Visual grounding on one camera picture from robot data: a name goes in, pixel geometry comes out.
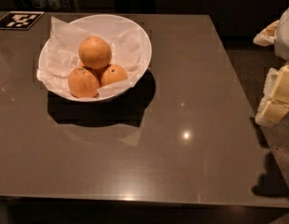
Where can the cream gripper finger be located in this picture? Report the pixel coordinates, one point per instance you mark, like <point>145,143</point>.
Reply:
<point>268,35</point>

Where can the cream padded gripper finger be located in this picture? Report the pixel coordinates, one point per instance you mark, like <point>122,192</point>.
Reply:
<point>274,105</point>

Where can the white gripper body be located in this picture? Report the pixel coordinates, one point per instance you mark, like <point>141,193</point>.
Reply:
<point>284,36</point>

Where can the front right orange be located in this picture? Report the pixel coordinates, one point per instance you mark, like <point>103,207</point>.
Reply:
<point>113,73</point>

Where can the orange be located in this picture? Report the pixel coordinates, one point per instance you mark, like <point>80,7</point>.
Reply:
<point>83,83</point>
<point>113,73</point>
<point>94,52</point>

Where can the top orange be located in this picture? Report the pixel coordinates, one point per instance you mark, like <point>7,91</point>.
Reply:
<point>94,52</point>

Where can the white bowl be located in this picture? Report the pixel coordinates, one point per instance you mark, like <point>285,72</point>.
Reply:
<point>141,34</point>

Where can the front left orange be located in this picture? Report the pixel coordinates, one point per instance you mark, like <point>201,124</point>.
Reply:
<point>83,83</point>

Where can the white paper liner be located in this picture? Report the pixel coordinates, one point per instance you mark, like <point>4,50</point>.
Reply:
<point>62,52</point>

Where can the black white fiducial marker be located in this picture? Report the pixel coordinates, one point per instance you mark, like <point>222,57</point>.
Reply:
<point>20,20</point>

